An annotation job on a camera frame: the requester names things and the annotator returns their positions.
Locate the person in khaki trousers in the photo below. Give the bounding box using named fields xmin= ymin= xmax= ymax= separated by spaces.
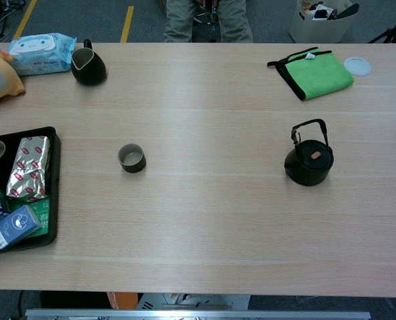
xmin=163 ymin=0 xmax=253 ymax=43

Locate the small grey tea cup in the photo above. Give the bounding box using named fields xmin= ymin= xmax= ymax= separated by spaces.
xmin=117 ymin=143 xmax=147 ymax=174

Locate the black tripod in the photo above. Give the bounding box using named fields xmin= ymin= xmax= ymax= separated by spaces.
xmin=367 ymin=5 xmax=396 ymax=44

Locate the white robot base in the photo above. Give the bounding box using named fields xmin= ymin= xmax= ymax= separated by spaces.
xmin=137 ymin=292 xmax=251 ymax=311

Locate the white storage bin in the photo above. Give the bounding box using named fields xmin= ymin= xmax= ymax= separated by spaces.
xmin=288 ymin=0 xmax=361 ymax=44

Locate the dark pitcher with beige inside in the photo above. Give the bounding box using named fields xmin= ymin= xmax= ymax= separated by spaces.
xmin=71 ymin=39 xmax=107 ymax=86

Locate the silver foil tea pack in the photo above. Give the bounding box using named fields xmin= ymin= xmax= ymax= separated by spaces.
xmin=5 ymin=135 xmax=51 ymax=203

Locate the orange panel under table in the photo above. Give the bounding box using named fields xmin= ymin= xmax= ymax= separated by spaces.
xmin=106 ymin=291 xmax=139 ymax=310

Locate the round white plastic lid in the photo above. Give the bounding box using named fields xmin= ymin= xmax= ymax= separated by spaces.
xmin=343 ymin=56 xmax=373 ymax=77

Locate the blue wet wipes pack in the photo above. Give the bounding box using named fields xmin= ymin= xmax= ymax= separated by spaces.
xmin=7 ymin=32 xmax=77 ymax=77

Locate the aluminium rail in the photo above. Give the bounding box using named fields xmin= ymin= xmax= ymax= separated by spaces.
xmin=24 ymin=308 xmax=372 ymax=320

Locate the black teapot with bail handle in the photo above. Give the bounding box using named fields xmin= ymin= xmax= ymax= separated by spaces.
xmin=283 ymin=118 xmax=335 ymax=187

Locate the black plastic tray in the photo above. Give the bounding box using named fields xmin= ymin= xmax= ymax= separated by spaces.
xmin=0 ymin=126 xmax=61 ymax=257

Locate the orange plush toy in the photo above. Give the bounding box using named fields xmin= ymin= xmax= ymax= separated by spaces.
xmin=0 ymin=41 xmax=26 ymax=109

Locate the blue box with white logo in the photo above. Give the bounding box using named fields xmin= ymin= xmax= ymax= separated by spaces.
xmin=0 ymin=204 xmax=42 ymax=250

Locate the green microfiber cloth black trim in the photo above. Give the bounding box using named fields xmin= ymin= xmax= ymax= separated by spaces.
xmin=267 ymin=47 xmax=355 ymax=101

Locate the green paper packet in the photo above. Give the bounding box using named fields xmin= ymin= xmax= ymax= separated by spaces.
xmin=0 ymin=188 xmax=51 ymax=247

